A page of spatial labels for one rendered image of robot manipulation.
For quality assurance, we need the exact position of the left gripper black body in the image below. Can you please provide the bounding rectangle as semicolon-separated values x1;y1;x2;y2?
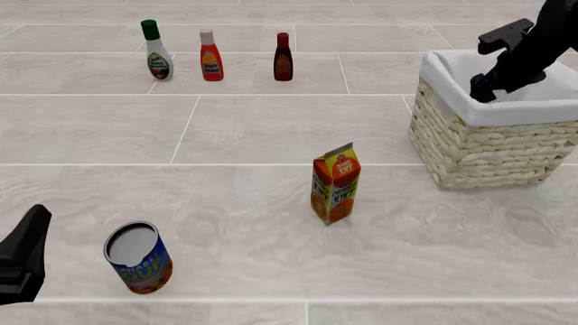
0;259;47;307

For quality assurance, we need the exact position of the white cloth basket liner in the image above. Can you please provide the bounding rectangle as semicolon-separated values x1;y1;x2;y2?
421;49;578;128

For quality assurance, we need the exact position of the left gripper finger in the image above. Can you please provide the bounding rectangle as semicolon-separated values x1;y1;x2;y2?
0;203;52;273

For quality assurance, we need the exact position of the dark brown sauce bottle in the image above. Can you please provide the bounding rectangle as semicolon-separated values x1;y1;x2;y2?
273;32;294;82

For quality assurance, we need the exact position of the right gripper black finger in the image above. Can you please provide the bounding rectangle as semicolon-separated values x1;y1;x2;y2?
469;73;499;104

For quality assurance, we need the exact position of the woven wicker basket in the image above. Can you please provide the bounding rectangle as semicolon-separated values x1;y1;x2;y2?
408;76;578;190

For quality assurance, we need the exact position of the white salad dressing bottle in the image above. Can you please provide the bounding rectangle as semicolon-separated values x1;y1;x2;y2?
140;19;174;82

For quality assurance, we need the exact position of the orange juice carton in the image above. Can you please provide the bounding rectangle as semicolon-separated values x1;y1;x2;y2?
310;141;363;228

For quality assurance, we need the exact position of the red ketchup bottle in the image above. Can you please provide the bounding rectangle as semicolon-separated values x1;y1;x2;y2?
199;29;225;82

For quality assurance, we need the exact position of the blue soup tin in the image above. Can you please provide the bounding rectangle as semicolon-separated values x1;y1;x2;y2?
103;220;174;295

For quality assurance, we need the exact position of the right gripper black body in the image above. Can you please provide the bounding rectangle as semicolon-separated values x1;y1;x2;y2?
489;62;549;95

